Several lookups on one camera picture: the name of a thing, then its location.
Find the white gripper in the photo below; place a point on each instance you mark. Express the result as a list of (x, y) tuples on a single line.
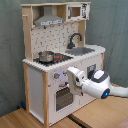
[(75, 79)]

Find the white oven door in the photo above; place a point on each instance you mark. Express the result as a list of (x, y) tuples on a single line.
[(64, 101)]

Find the white microwave door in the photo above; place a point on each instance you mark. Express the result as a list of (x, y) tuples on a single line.
[(77, 11)]

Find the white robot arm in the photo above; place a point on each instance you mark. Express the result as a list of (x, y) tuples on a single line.
[(97, 86)]

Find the wooden toy kitchen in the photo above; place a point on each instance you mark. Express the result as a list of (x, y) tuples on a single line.
[(40, 84)]

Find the white cabinet door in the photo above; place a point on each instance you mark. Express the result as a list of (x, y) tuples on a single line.
[(89, 66)]

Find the left red stove knob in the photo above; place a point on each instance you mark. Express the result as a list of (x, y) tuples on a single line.
[(56, 75)]

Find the grey toy sink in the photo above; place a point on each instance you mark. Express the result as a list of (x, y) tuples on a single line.
[(79, 51)]

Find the black toy stovetop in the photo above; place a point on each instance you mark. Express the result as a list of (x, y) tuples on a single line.
[(58, 58)]

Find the black toy faucet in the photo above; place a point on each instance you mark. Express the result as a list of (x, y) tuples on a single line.
[(71, 44)]

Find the metal toy pot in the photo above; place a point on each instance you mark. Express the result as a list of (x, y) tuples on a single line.
[(46, 56)]

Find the grey range hood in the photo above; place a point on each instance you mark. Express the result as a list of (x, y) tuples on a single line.
[(48, 18)]

